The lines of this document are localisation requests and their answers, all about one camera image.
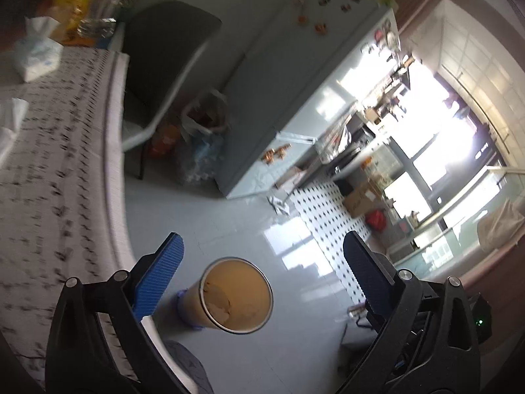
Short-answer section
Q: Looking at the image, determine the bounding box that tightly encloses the orange trash bin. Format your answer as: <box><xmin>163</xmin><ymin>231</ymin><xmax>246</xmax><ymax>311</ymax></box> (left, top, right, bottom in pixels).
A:
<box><xmin>176</xmin><ymin>257</ymin><xmax>274</xmax><ymax>335</ymax></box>

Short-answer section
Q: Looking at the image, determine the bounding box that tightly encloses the floor mop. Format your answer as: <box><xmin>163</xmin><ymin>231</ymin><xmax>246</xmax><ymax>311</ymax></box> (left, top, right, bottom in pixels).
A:
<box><xmin>267</xmin><ymin>158</ymin><xmax>326</xmax><ymax>215</ymax></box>

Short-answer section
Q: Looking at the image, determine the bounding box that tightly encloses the white tissue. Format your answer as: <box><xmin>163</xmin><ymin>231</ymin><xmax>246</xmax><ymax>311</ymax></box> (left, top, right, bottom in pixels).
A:
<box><xmin>0</xmin><ymin>98</ymin><xmax>29</xmax><ymax>165</ymax></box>

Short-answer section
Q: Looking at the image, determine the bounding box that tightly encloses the grey chair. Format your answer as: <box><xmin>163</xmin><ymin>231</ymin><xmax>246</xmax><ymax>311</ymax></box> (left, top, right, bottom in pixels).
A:
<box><xmin>121</xmin><ymin>1</ymin><xmax>222</xmax><ymax>180</ymax></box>

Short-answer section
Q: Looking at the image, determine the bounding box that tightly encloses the patterned tablecloth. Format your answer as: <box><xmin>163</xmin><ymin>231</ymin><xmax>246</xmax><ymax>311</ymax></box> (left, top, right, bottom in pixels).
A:
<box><xmin>1</xmin><ymin>47</ymin><xmax>133</xmax><ymax>386</ymax></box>

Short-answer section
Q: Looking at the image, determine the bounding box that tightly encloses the clear plastic jar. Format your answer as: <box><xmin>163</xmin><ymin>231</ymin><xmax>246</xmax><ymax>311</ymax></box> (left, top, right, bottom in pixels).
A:
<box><xmin>77</xmin><ymin>0</ymin><xmax>121</xmax><ymax>39</ymax></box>

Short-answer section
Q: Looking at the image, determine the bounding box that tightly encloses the light blue refrigerator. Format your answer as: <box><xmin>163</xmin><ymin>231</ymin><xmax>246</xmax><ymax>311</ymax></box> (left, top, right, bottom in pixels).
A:
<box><xmin>215</xmin><ymin>0</ymin><xmax>399</xmax><ymax>199</ymax></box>

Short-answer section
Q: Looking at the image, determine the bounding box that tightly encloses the white plastic bag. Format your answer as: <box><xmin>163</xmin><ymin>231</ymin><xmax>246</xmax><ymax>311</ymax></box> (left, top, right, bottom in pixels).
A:
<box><xmin>181</xmin><ymin>89</ymin><xmax>229</xmax><ymax>137</ymax></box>

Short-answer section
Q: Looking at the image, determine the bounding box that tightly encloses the water bottle pack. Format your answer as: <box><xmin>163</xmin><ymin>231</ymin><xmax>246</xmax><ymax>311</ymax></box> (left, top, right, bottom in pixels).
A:
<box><xmin>175</xmin><ymin>133</ymin><xmax>224</xmax><ymax>185</ymax></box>

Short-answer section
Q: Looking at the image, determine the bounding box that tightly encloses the orange carton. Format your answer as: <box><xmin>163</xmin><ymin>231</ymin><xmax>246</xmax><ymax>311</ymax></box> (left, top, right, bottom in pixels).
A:
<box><xmin>148</xmin><ymin>123</ymin><xmax>181</xmax><ymax>159</ymax></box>

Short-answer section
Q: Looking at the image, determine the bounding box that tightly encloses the red bag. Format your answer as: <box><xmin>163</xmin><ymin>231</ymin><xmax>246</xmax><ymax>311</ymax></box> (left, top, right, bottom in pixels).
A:
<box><xmin>365</xmin><ymin>209</ymin><xmax>387</xmax><ymax>232</ymax></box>

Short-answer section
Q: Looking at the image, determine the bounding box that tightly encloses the cardboard box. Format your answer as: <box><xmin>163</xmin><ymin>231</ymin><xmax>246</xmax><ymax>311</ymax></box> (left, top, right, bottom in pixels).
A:
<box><xmin>343</xmin><ymin>181</ymin><xmax>383</xmax><ymax>219</ymax></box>

